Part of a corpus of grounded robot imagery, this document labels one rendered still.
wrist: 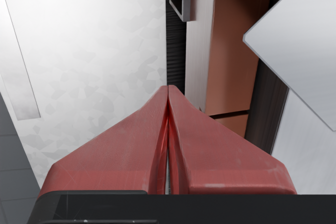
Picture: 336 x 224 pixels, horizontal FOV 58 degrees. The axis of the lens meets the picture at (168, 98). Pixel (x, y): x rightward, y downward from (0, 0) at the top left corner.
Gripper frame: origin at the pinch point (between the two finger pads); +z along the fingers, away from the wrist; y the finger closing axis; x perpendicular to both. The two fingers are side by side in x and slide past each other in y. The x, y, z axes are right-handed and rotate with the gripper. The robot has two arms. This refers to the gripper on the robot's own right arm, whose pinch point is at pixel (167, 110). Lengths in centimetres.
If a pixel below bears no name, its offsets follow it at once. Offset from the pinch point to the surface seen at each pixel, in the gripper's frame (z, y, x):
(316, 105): 7.5, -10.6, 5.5
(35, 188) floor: 80, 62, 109
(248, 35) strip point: 6.1, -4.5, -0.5
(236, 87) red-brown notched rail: 10.3, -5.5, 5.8
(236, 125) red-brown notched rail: 10.4, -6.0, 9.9
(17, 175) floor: 79, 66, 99
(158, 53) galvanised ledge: 23.7, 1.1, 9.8
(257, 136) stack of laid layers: 9.4, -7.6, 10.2
